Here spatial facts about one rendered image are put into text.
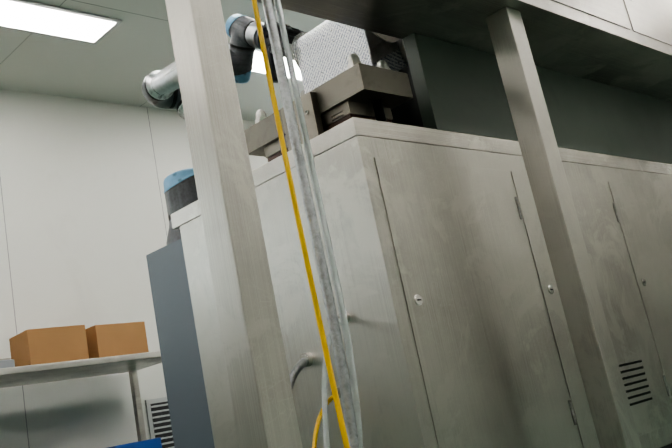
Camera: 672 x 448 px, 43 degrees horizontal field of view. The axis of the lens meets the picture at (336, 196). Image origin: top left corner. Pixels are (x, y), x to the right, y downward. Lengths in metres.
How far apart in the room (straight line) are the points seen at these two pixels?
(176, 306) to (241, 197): 1.30
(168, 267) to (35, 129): 3.62
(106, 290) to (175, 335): 3.42
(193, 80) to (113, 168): 4.96
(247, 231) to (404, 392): 0.58
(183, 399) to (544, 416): 1.03
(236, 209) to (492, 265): 0.86
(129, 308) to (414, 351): 4.42
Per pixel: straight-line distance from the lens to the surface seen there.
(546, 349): 2.01
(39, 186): 5.88
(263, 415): 1.14
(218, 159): 1.20
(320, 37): 2.19
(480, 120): 2.08
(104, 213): 6.04
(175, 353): 2.49
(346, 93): 1.82
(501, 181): 2.05
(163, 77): 2.68
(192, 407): 2.45
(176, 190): 2.56
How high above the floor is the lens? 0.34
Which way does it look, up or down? 14 degrees up
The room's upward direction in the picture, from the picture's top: 12 degrees counter-clockwise
